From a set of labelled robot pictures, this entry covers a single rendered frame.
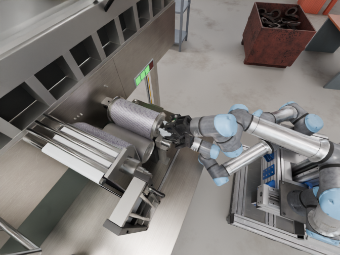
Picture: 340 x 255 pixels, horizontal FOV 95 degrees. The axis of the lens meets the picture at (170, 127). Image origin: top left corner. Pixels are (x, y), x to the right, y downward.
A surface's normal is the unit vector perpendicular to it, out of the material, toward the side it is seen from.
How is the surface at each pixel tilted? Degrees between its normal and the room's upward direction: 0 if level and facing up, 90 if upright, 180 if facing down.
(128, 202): 0
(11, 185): 90
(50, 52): 90
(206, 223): 0
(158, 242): 0
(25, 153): 90
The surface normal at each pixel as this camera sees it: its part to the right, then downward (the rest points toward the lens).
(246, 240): 0.00, -0.54
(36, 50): 0.90, 0.37
